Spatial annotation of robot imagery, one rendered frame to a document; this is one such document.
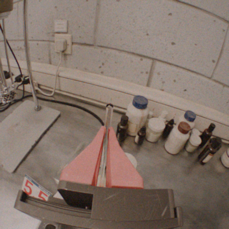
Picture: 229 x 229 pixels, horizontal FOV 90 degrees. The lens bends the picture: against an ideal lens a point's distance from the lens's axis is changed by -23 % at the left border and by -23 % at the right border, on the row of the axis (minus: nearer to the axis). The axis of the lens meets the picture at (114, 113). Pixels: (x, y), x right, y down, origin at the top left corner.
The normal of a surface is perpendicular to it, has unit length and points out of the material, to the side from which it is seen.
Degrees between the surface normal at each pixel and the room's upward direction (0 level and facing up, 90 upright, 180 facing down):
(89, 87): 90
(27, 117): 0
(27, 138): 0
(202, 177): 0
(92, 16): 90
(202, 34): 90
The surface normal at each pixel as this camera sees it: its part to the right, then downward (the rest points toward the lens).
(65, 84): -0.30, 0.59
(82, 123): 0.11, -0.76
